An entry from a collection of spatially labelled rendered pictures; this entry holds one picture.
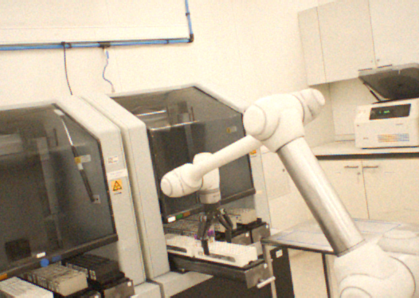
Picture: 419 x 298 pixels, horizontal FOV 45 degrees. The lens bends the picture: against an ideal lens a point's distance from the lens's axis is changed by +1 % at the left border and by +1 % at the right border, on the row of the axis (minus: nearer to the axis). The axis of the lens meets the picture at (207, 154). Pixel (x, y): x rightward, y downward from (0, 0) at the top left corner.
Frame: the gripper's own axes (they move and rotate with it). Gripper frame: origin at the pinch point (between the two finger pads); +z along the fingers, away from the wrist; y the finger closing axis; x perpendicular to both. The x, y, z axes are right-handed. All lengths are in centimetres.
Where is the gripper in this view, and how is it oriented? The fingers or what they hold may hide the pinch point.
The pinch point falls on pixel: (217, 247)
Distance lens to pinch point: 220.1
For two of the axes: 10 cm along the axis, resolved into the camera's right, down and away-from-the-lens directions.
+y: 7.4, -1.8, 6.4
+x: -6.5, 0.3, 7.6
